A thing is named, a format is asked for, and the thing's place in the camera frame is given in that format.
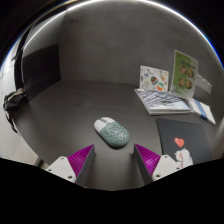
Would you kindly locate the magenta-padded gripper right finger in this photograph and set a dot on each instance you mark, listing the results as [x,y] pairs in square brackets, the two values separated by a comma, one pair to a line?
[166,165]

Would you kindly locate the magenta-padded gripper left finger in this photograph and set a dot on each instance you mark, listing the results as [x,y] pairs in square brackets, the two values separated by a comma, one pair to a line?
[61,166]

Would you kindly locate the green and white perforated mouse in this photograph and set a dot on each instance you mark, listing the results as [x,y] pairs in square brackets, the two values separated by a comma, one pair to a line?
[113,134]

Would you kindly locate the black mouse pad, heart print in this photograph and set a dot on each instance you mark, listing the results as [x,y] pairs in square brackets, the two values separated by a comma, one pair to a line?
[186,135]

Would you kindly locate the large grey printed book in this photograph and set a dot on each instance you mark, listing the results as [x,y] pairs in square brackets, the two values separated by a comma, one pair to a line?
[163,102]

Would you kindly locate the white book with blue stripe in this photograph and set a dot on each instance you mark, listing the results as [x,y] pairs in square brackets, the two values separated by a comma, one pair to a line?
[204,111]

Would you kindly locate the black bag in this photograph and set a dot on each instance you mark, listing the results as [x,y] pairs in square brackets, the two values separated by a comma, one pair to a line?
[13,101]

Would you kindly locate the white sticker sheet card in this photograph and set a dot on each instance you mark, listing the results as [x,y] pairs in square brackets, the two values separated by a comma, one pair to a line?
[153,78]

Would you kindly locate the green food menu sign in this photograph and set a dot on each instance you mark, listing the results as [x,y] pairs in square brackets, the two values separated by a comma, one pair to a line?
[184,73]

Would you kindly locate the black flat panel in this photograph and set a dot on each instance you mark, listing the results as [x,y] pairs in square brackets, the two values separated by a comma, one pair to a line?
[41,71]

